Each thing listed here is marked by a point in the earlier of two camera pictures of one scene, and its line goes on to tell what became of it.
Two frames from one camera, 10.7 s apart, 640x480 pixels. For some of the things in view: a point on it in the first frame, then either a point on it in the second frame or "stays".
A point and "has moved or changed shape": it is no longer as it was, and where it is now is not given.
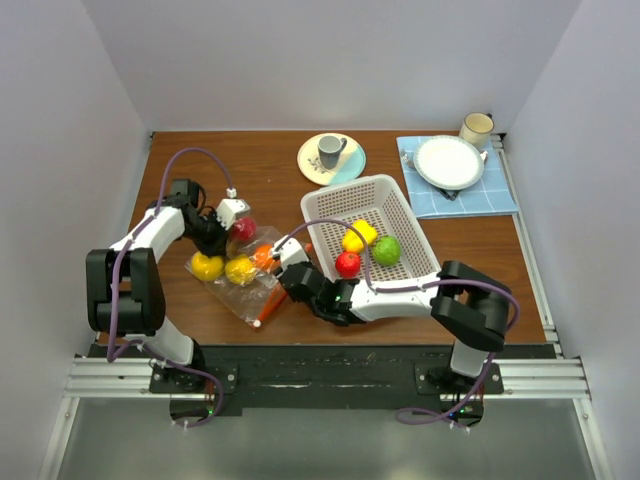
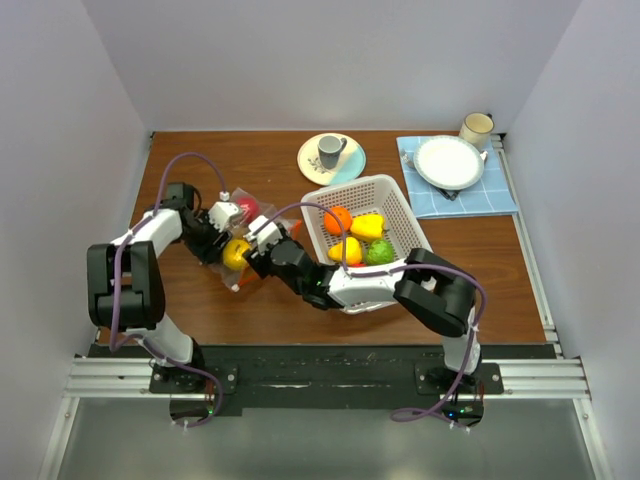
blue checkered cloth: (489, 195) stays
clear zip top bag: (244, 277) → (251, 209)
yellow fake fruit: (240, 270) → (353, 251)
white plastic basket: (382, 201) stays
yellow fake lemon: (207, 268) → (232, 254)
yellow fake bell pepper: (351, 241) has moved or changed shape
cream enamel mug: (476, 128) stays
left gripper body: (207, 234) stays
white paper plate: (448, 162) stays
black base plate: (313, 381) stays
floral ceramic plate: (351, 161) stays
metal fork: (405, 157) stays
